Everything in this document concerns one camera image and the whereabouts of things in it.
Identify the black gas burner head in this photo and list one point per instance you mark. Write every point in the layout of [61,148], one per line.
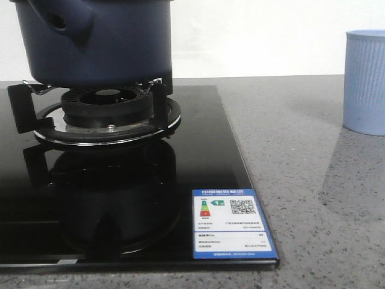
[93,108]

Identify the blue energy label sticker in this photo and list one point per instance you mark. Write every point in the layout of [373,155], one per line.
[229,224]

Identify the dark blue cooking pot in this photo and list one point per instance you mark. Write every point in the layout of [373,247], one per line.
[89,44]

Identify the black glass gas stove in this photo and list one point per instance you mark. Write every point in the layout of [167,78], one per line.
[119,207]

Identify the light blue ribbed cup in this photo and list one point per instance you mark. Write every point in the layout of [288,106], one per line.
[363,100]

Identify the black pot support grate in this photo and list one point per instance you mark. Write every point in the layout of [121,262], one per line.
[48,125]

